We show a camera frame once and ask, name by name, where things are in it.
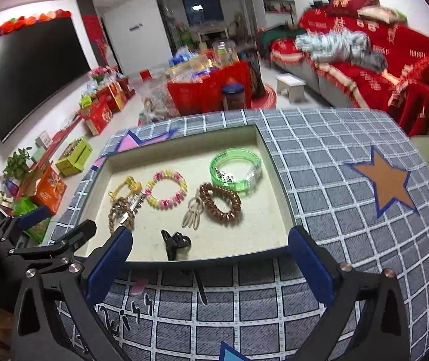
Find yellow-green cardboard box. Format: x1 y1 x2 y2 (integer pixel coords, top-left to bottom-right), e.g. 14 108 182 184
56 137 93 177

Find white small stool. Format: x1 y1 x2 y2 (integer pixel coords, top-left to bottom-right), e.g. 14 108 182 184
276 75 307 103

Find tan braided bracelet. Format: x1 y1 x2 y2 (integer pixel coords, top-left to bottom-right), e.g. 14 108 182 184
107 195 136 236

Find red sofa cover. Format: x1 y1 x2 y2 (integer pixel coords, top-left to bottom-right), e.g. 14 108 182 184
269 0 429 137

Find pink and yellow bead bracelet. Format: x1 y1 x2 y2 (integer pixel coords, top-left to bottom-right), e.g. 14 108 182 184
145 170 188 210

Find beige hair ties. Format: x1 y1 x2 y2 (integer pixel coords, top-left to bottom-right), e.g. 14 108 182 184
182 196 205 230

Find yellow hair tie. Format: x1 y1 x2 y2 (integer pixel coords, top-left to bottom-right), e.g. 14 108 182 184
108 176 144 201

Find green translucent bangle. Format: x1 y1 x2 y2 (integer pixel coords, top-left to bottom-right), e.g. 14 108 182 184
209 147 263 196

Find grey-green shallow tray box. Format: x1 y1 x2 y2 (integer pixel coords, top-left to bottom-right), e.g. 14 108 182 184
51 123 296 268

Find orange gift box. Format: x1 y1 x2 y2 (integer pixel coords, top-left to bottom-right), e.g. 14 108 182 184
30 165 68 216

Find beige pillow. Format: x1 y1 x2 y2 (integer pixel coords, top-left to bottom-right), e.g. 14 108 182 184
357 5 408 24

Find red ball garland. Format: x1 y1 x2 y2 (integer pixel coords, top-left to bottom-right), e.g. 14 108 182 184
0 8 73 50

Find grey cloth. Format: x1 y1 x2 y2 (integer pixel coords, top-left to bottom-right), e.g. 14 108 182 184
350 51 389 73

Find blue-lidded jar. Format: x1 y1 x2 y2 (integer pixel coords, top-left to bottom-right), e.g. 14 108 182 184
221 85 246 112

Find black hair claw clip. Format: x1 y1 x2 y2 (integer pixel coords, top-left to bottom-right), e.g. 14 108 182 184
161 229 192 261

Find pink flower bouquet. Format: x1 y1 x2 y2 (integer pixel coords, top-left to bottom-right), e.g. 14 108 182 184
90 66 119 82

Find silver crown charm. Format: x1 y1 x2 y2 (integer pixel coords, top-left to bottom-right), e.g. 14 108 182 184
216 171 238 186

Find brown coil bracelet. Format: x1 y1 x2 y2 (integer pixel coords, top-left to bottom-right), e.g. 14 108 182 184
198 183 242 226

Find silver metal hair clip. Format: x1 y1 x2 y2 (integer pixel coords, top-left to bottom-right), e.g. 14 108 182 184
119 199 144 227

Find light blue clothes pile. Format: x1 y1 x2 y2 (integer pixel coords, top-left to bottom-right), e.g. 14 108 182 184
295 30 370 63

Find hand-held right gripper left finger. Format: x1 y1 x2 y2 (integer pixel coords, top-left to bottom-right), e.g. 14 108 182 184
9 227 133 361

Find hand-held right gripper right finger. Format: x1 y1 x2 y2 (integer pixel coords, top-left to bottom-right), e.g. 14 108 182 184
288 225 411 361

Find grey grid printed blanket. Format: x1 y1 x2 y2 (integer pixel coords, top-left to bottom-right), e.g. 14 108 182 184
51 108 429 361

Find red round rug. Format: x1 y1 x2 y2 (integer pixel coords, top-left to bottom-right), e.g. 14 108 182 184
252 83 277 111

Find dark green cloth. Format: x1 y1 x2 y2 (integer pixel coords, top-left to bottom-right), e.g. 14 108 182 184
256 26 302 59

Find white standing air conditioner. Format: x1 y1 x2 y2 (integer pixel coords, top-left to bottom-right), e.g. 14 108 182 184
103 5 172 78

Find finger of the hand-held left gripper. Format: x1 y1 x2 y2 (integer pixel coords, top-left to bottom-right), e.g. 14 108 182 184
0 205 52 246
9 219 98 271

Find black television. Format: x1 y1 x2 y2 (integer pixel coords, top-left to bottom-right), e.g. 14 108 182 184
0 17 92 143

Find red gift box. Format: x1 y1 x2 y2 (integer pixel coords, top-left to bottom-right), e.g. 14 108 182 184
81 98 114 136

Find green potted plant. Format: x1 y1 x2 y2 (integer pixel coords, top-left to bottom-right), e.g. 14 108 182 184
3 147 35 182

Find black strap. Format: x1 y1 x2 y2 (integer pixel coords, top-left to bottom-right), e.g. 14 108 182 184
193 267 208 305

